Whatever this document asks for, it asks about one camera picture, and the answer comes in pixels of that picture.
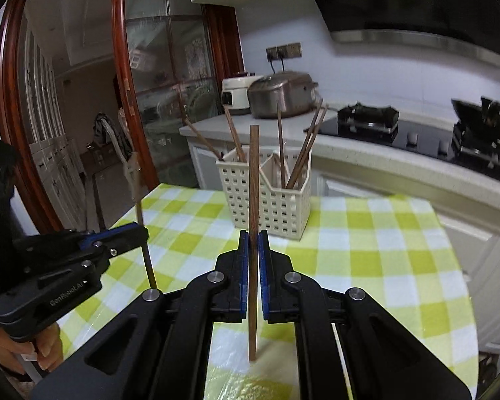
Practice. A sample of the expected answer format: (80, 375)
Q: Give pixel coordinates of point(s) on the silver rice cooker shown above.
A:
(293, 91)

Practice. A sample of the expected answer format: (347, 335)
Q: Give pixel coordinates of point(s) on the white plastic utensil basket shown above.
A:
(237, 166)

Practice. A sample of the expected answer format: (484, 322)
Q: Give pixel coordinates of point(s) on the white carved dining chair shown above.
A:
(123, 133)

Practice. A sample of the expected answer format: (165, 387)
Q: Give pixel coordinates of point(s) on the dark garment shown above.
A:
(101, 127)

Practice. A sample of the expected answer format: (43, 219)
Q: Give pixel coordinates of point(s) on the brown wooden table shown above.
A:
(102, 154)

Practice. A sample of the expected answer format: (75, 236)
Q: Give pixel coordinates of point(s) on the person's left hand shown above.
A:
(48, 341)

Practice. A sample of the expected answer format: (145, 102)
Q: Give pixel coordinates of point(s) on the green white checked tablecloth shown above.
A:
(379, 258)

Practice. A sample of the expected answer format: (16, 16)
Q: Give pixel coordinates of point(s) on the wall socket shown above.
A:
(295, 49)
(283, 51)
(271, 53)

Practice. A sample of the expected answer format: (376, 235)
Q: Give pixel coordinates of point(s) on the wooden framed glass sliding door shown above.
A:
(166, 71)

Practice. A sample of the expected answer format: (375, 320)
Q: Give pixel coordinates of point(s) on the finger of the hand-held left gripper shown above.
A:
(125, 239)
(50, 243)

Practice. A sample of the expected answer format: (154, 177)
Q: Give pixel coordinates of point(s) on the black range hood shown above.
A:
(400, 0)

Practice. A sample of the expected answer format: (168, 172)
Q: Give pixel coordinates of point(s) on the dark wooden door frame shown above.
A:
(8, 112)

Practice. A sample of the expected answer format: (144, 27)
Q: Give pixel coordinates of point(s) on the cooktop knob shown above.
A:
(410, 138)
(443, 148)

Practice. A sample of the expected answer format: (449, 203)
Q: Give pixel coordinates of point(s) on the white rice cooker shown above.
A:
(237, 91)

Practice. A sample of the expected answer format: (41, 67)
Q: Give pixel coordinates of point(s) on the black burner grate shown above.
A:
(479, 150)
(368, 117)

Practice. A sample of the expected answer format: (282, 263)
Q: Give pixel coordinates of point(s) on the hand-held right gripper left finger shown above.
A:
(244, 275)

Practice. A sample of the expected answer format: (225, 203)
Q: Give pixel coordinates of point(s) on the black wok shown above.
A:
(481, 121)

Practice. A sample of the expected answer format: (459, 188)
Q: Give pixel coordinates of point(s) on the black glass gas cooktop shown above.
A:
(425, 141)

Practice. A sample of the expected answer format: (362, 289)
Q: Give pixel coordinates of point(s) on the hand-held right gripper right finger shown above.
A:
(263, 275)

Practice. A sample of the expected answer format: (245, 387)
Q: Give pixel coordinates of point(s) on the white panelled cabinet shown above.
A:
(54, 158)

